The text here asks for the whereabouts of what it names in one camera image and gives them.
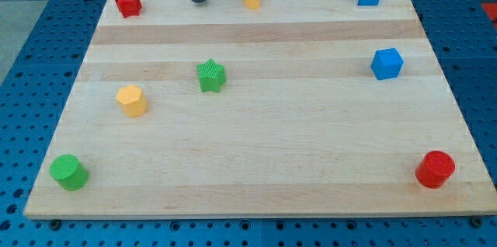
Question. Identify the yellow hexagon block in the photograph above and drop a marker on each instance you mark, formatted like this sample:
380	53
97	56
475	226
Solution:
132	101

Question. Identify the red cylinder block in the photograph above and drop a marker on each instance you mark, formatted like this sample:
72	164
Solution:
435	169

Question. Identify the blue hexagon block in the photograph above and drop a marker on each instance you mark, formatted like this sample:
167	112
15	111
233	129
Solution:
387	63

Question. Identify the green star block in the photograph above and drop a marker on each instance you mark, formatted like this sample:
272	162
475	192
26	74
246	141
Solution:
211	76

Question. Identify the wooden board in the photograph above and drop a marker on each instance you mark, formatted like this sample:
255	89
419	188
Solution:
300	128

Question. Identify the red star block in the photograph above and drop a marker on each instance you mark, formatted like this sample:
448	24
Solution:
129	7

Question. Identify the green cylinder block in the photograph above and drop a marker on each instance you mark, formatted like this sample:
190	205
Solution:
68	172

